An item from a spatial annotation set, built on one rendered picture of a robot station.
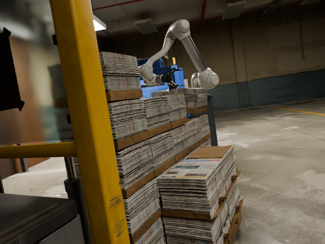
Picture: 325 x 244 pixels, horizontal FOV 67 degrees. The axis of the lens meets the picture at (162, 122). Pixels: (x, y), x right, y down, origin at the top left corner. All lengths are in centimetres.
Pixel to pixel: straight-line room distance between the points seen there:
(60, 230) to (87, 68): 46
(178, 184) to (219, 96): 1026
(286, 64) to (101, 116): 1165
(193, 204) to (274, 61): 1097
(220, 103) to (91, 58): 1087
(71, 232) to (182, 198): 78
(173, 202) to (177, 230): 17
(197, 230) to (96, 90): 98
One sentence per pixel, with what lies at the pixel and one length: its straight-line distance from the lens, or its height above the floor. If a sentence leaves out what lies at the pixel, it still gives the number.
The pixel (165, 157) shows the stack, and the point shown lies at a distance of 156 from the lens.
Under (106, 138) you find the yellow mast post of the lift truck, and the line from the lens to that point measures 81.
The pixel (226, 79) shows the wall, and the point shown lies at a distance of 1161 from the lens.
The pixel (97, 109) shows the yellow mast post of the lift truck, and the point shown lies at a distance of 79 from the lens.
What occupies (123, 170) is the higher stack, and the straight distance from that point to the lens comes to 119.
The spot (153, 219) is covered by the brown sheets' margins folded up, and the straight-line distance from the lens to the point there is 146.
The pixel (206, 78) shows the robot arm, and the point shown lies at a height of 119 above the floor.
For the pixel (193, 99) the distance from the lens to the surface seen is 223.
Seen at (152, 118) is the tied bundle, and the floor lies 94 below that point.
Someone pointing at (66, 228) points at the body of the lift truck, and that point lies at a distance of 78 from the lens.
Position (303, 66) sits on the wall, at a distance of 1249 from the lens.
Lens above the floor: 104
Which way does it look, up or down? 5 degrees down
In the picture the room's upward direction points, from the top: 8 degrees counter-clockwise
